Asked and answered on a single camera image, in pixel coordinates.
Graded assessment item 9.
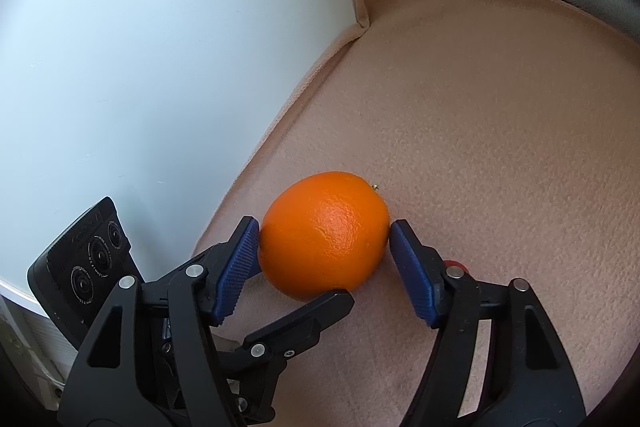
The oval orange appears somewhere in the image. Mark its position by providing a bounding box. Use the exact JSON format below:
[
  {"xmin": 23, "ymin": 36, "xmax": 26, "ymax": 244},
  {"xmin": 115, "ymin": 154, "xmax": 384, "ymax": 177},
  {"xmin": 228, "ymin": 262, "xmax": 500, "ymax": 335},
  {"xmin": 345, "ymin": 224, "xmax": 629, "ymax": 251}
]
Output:
[{"xmin": 258, "ymin": 171, "xmax": 390, "ymax": 301}]

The small red cherry tomato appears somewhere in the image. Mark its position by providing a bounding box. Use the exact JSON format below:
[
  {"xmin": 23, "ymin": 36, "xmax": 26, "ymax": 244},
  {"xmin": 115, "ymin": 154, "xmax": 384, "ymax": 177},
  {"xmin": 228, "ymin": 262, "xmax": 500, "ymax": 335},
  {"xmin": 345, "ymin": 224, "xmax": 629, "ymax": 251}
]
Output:
[{"xmin": 444, "ymin": 260, "xmax": 469, "ymax": 273}]

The pink blanket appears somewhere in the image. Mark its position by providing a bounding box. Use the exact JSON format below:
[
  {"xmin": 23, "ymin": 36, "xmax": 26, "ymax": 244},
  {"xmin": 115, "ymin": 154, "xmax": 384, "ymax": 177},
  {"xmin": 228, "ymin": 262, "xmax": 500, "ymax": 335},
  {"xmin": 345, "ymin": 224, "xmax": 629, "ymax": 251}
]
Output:
[{"xmin": 198, "ymin": 0, "xmax": 639, "ymax": 409}]

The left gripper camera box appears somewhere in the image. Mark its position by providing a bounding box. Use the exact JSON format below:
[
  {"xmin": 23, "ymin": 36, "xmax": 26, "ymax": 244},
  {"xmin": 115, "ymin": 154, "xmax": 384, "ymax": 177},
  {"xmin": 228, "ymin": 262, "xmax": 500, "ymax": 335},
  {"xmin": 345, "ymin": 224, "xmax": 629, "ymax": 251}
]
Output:
[{"xmin": 27, "ymin": 196, "xmax": 142, "ymax": 348}]

